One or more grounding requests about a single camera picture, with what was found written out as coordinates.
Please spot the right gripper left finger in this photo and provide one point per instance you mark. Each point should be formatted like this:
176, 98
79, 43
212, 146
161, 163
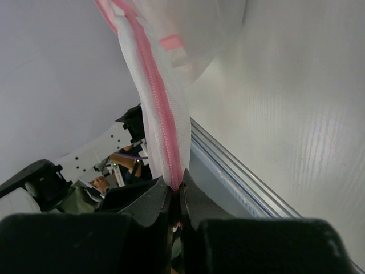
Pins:
134, 240

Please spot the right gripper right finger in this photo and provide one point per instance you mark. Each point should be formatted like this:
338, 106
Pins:
214, 241

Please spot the small white mesh laundry bag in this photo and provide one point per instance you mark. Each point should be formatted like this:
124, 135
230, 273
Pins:
167, 45

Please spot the aluminium front rail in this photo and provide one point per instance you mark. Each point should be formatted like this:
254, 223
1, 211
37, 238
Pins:
230, 183

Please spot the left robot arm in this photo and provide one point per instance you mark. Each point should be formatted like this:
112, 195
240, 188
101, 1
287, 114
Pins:
43, 186

